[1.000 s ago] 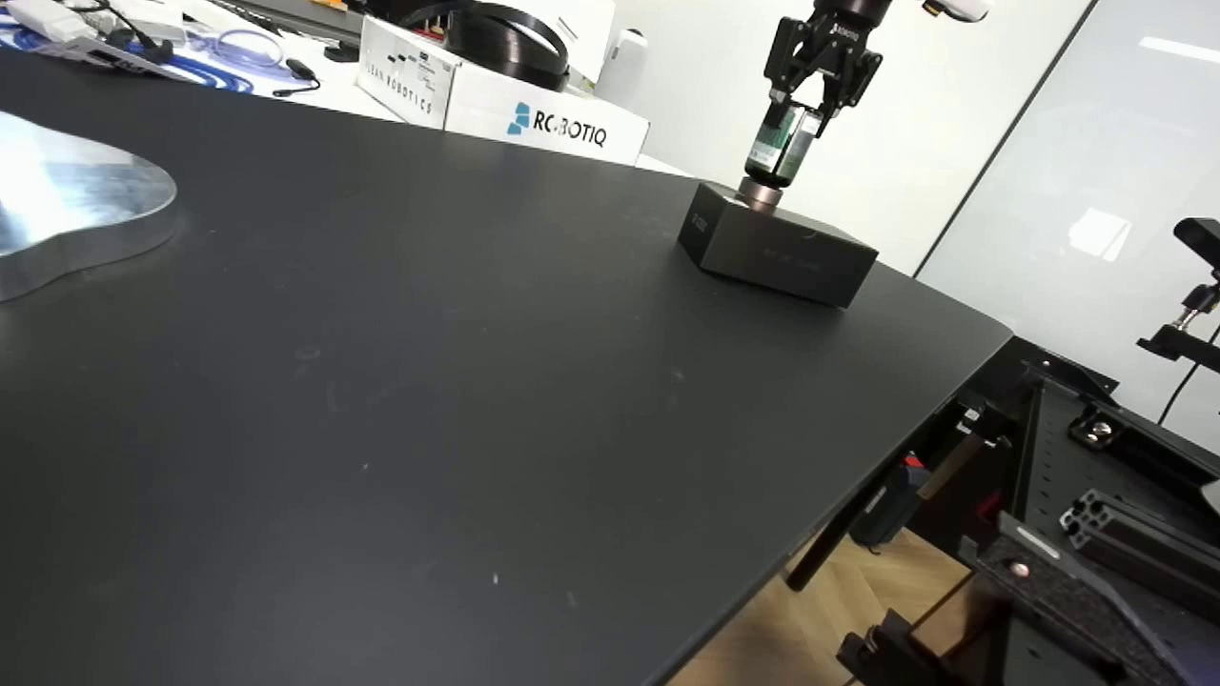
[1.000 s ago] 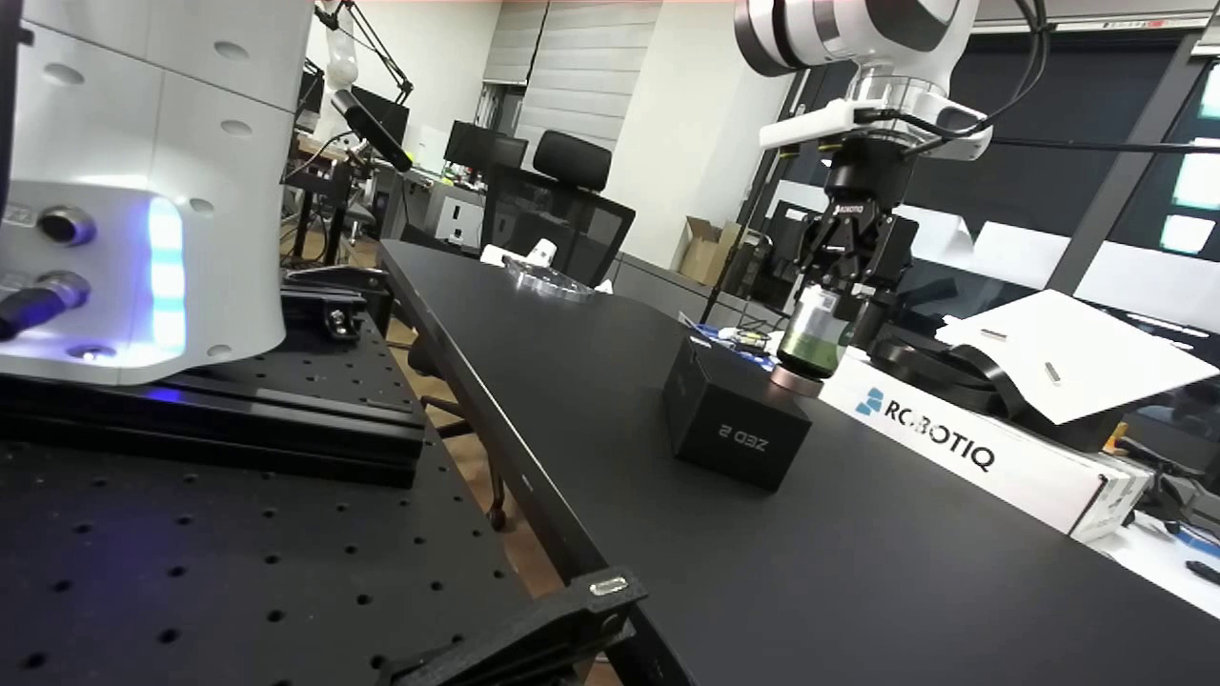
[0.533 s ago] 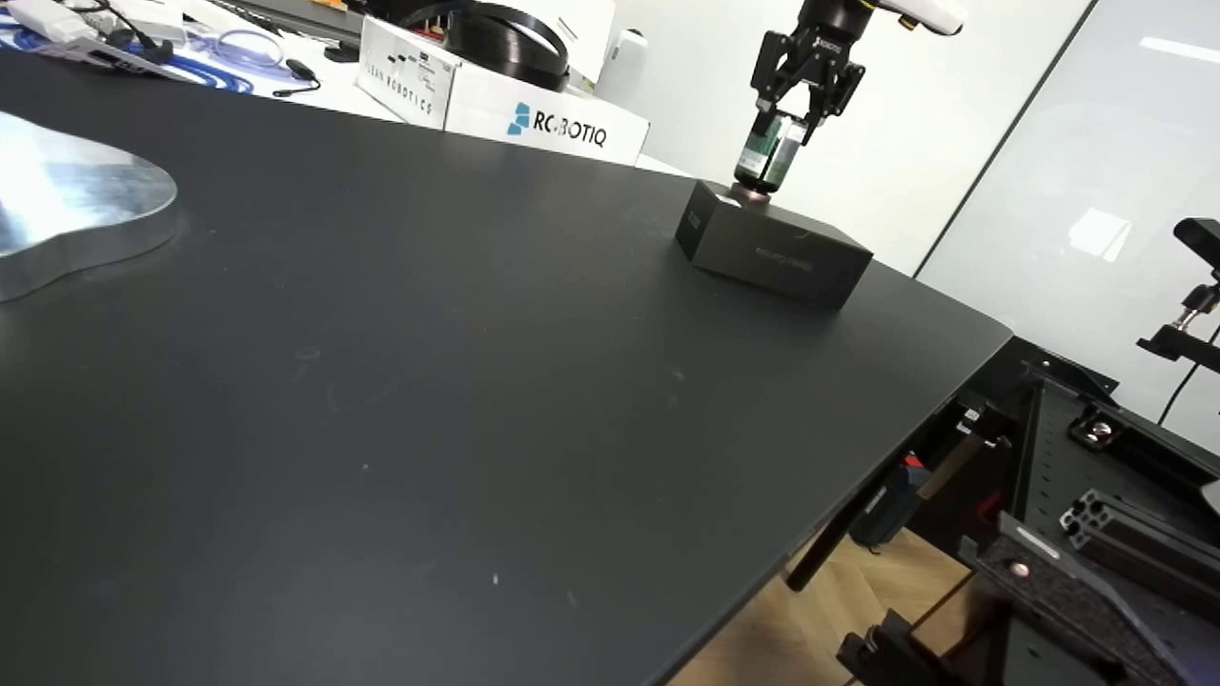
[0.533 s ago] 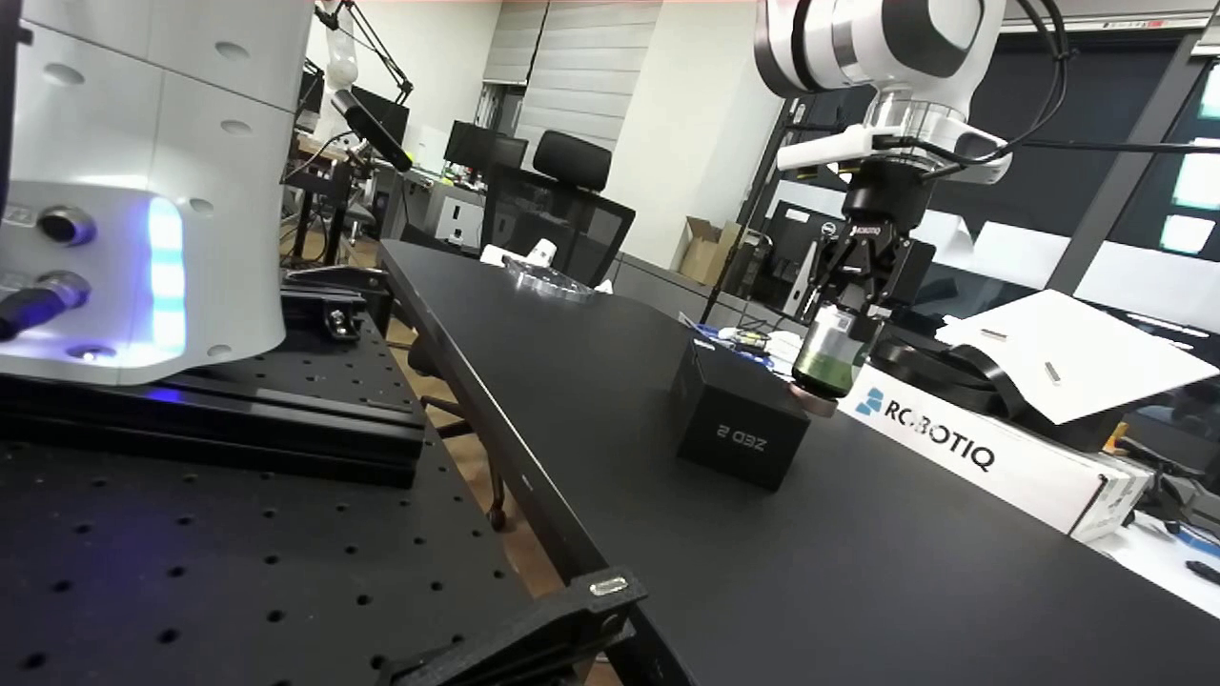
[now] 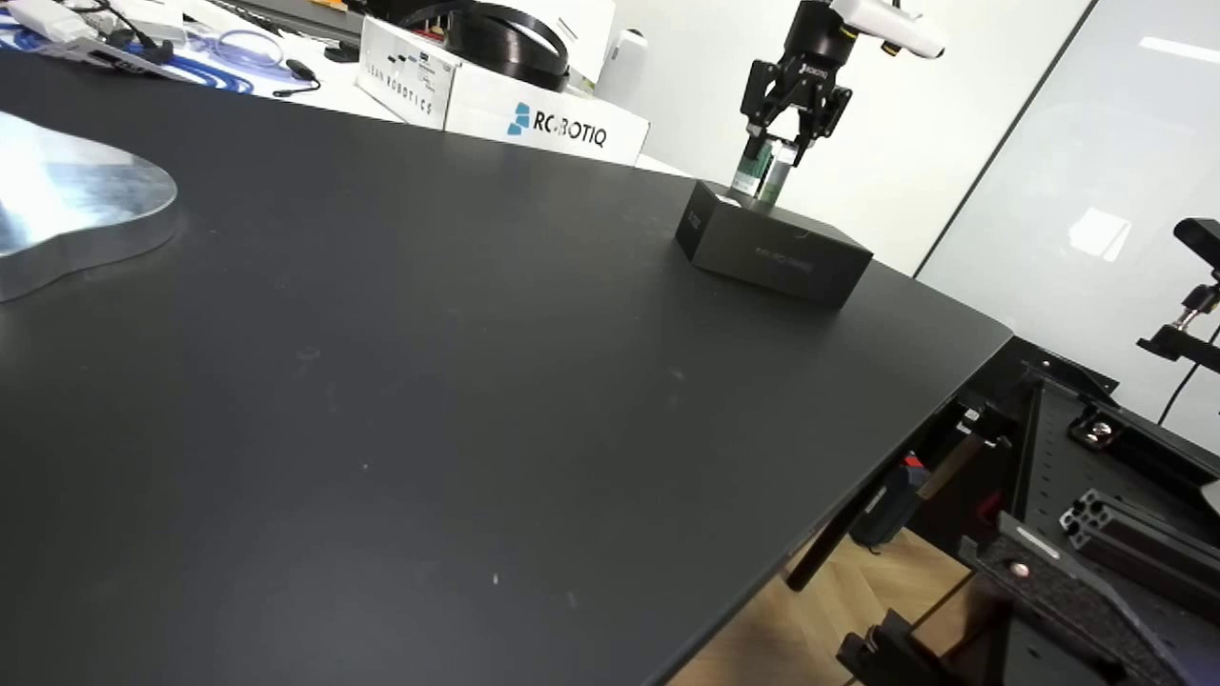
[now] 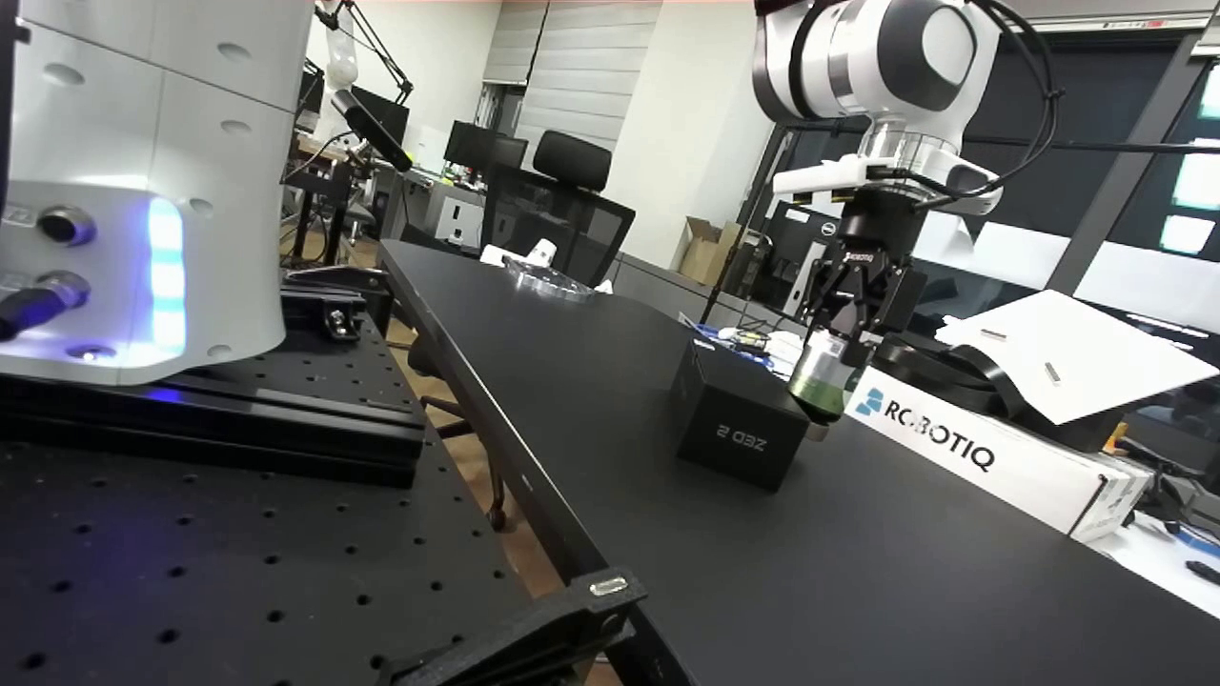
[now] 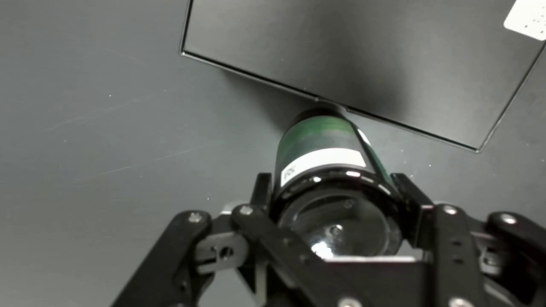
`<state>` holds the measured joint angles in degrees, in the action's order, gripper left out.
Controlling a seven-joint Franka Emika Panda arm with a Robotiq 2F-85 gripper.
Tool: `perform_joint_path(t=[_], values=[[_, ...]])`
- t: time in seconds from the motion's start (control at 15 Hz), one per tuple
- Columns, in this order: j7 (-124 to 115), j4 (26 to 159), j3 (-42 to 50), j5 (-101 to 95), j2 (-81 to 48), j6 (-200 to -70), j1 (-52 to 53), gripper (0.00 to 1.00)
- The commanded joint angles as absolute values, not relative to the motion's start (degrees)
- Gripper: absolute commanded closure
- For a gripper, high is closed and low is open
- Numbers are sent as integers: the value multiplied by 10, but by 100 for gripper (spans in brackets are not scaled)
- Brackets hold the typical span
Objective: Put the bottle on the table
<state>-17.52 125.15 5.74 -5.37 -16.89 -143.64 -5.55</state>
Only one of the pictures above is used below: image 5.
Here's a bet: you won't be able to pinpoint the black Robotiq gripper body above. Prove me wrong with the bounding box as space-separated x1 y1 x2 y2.
739 35 856 142

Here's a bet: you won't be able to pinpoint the black rectangular box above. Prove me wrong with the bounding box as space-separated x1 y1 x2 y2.
671 177 877 313

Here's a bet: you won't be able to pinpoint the white Robotiq cardboard box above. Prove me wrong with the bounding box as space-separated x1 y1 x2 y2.
351 10 650 167

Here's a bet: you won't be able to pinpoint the black round headphone case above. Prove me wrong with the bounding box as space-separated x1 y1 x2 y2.
442 0 572 92

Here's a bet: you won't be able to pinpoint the black perforated optical breadboard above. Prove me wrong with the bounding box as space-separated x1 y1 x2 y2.
972 373 1220 686

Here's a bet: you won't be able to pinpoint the aluminium extrusion profile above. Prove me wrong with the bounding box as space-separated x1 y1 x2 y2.
1055 487 1220 593

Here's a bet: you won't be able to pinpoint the blue and white papers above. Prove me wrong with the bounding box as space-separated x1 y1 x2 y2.
0 0 323 99

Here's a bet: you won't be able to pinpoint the black table support bracket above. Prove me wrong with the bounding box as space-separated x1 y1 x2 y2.
780 392 1023 593

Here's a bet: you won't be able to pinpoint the black camera on stand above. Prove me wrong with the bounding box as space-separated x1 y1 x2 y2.
1136 214 1220 373

